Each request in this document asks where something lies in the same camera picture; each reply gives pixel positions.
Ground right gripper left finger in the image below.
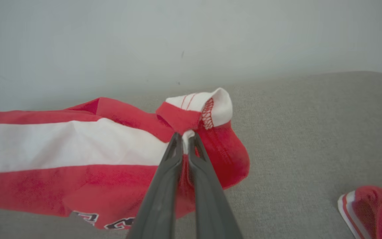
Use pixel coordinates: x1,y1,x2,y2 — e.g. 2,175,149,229
126,133,183,239

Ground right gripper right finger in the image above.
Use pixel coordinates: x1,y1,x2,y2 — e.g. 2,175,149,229
188,133,243,239

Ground red white Bulls shorts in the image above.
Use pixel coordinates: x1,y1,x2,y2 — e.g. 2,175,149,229
0,87,250,230

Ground red white basketball jersey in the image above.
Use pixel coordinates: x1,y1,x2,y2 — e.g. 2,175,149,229
338,186,382,239

